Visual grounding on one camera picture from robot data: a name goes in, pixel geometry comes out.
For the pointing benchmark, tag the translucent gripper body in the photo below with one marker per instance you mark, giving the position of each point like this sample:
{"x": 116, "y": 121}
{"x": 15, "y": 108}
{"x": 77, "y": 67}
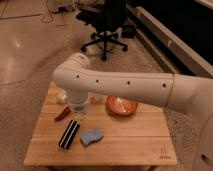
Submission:
{"x": 79, "y": 110}

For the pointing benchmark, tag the black striped eraser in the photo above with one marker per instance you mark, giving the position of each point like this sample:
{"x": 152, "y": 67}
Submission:
{"x": 69, "y": 135}

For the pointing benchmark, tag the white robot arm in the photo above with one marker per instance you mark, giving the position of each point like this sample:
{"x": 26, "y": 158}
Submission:
{"x": 189, "y": 95}

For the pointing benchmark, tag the clear plastic cup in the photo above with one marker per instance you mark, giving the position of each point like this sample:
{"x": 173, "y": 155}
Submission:
{"x": 96, "y": 98}

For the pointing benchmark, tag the orange ceramic bowl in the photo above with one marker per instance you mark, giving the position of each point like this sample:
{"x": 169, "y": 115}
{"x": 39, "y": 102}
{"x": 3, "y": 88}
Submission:
{"x": 121, "y": 106}

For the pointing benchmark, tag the blue sponge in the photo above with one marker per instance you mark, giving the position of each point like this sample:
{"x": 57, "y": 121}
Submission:
{"x": 92, "y": 136}

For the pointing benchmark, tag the wooden table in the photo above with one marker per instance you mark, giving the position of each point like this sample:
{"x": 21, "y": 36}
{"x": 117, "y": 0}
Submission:
{"x": 140, "y": 139}

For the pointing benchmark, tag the black box on floor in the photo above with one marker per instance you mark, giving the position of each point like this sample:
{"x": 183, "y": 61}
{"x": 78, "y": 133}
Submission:
{"x": 128, "y": 31}

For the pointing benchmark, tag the black office chair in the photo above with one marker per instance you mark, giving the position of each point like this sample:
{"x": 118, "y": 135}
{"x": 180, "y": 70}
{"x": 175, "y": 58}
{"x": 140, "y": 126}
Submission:
{"x": 106, "y": 18}

